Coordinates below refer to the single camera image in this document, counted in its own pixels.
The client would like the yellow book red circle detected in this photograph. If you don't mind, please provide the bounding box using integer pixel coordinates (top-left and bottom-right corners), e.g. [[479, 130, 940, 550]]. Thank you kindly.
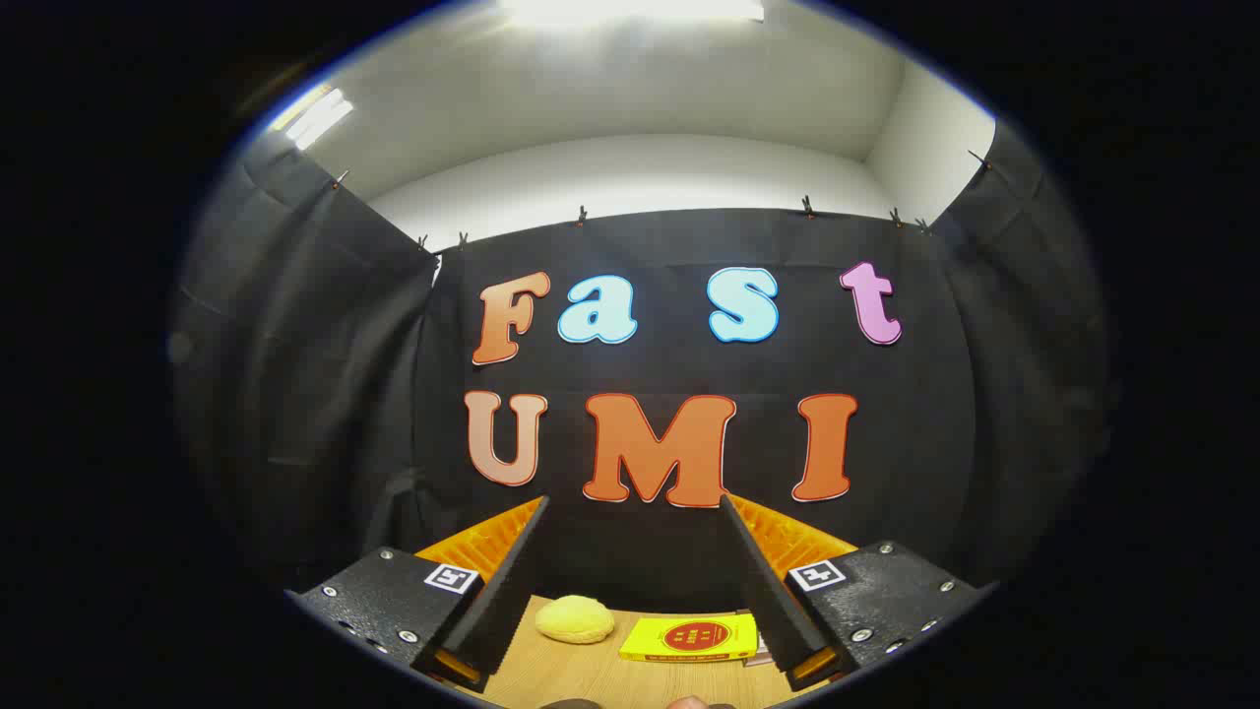
[[619, 613, 760, 663]]

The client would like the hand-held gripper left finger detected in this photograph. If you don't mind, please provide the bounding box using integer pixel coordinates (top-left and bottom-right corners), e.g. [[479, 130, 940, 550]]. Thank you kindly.
[[285, 495, 550, 693]]

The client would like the black backdrop cloth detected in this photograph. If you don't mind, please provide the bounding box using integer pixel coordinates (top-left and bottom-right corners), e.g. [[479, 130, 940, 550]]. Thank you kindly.
[[167, 118, 1118, 613]]

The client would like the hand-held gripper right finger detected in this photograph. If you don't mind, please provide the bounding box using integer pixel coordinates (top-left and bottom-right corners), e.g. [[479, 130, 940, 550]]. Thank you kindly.
[[720, 495, 997, 692]]

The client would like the yellow bun plush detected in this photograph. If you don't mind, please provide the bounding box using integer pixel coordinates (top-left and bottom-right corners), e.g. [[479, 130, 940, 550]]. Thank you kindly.
[[535, 595, 616, 645]]

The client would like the small ceiling light tube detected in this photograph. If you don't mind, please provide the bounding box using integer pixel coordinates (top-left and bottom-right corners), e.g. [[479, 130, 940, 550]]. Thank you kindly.
[[283, 87, 355, 151]]

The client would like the long ceiling light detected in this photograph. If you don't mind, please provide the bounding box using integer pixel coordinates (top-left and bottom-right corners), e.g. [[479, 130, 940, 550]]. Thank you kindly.
[[497, 0, 767, 27]]

